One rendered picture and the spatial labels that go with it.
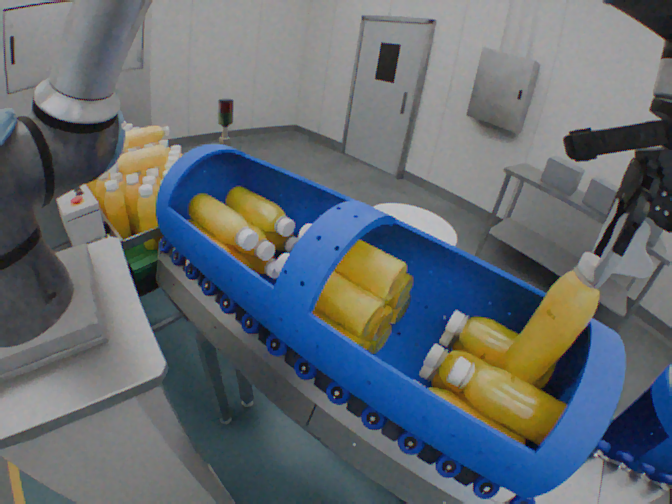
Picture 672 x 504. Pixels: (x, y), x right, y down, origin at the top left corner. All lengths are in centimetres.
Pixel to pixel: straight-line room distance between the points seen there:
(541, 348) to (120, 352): 51
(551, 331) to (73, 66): 61
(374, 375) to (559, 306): 24
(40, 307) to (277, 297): 31
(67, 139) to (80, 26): 13
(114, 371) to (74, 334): 6
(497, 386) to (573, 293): 15
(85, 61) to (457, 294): 66
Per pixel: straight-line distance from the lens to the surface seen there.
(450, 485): 59
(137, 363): 39
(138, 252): 102
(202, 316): 80
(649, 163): 37
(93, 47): 38
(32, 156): 40
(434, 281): 62
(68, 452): 50
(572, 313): 41
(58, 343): 42
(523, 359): 46
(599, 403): 42
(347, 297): 46
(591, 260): 41
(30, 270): 41
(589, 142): 35
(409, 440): 55
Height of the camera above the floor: 144
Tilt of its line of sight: 34 degrees down
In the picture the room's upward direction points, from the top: 9 degrees clockwise
